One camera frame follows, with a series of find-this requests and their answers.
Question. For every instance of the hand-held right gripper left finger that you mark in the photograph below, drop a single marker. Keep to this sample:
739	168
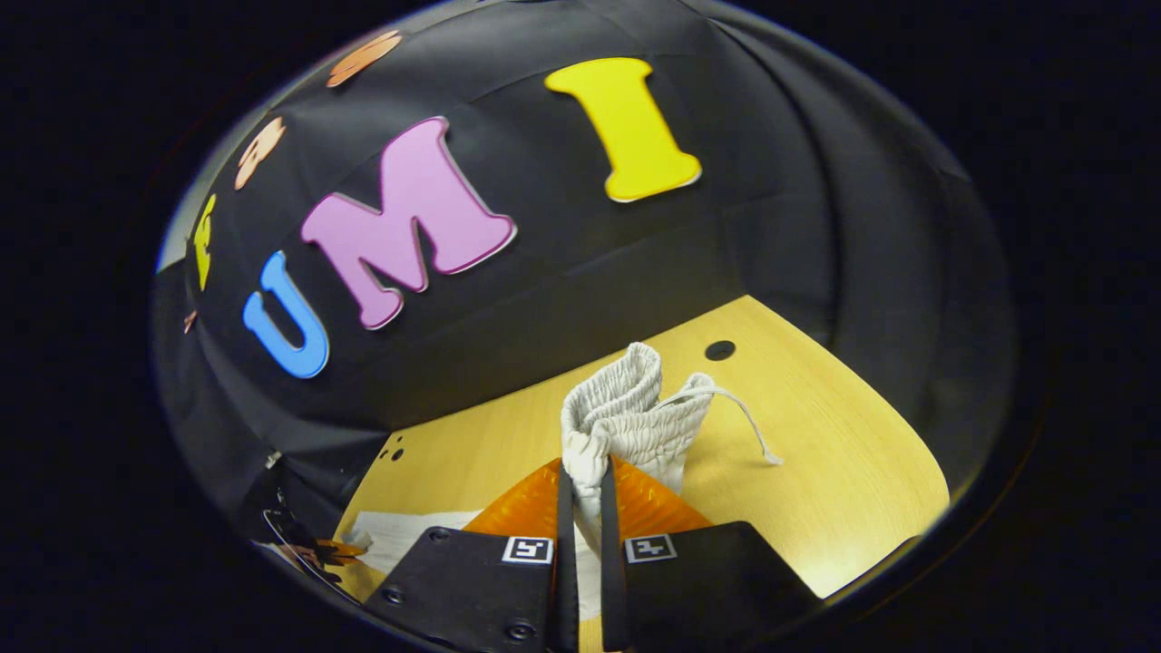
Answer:
566	544

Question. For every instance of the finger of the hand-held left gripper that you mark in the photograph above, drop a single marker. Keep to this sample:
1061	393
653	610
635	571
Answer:
340	550

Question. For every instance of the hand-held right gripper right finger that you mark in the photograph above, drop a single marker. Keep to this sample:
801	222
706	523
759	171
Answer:
612	544

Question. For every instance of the white jeans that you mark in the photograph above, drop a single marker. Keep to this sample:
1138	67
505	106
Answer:
626	408

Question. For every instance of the black backdrop cloth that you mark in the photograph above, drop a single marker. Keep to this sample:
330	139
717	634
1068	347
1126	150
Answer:
590	254

